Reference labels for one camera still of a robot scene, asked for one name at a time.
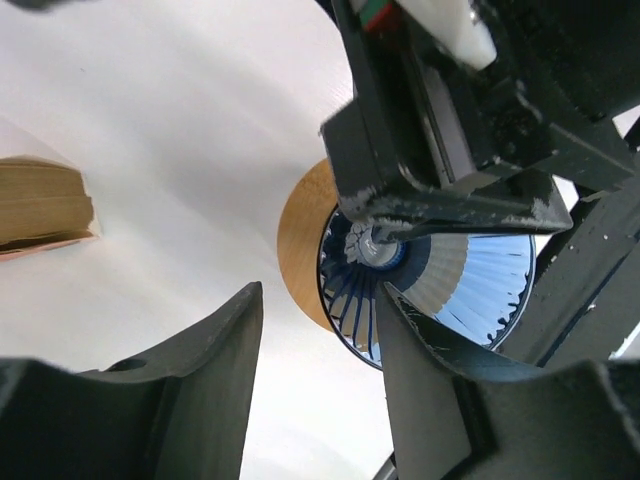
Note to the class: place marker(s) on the round bamboo dripper stand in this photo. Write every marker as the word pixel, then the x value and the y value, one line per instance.
pixel 300 231

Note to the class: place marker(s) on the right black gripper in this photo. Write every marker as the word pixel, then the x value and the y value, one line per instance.
pixel 527 145

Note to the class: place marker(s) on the brown paper coffee filters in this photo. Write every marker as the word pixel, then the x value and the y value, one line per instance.
pixel 43 204

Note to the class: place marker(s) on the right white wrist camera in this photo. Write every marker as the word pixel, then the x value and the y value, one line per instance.
pixel 455 25

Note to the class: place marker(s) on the orange coffee filter box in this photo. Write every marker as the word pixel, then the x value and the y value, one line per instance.
pixel 16 141

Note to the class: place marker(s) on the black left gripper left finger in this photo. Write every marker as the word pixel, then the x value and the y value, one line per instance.
pixel 178 410

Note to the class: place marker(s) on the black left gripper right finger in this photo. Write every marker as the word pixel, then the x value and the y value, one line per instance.
pixel 460 411

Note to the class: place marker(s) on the blue glass dripper cone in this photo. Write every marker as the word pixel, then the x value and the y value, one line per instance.
pixel 478 285

